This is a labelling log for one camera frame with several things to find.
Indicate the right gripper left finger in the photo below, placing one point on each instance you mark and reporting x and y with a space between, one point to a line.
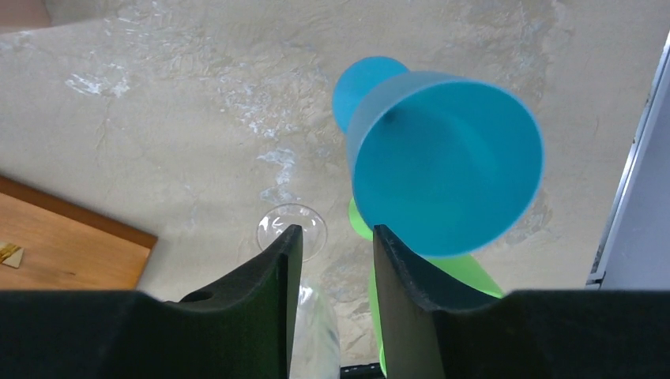
239 326

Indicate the green plastic goblet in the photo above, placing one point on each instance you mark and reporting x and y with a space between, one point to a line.
459 281

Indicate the small clear goblet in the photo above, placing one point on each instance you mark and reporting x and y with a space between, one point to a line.
316 345

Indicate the gold wire wine glass rack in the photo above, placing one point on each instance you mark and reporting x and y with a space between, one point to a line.
11 254

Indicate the blue plastic goblet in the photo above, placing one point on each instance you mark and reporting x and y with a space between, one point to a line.
448 163

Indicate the wooden rack base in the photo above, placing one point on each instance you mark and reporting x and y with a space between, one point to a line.
67 247

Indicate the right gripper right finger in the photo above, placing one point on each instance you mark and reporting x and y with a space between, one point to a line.
525 334

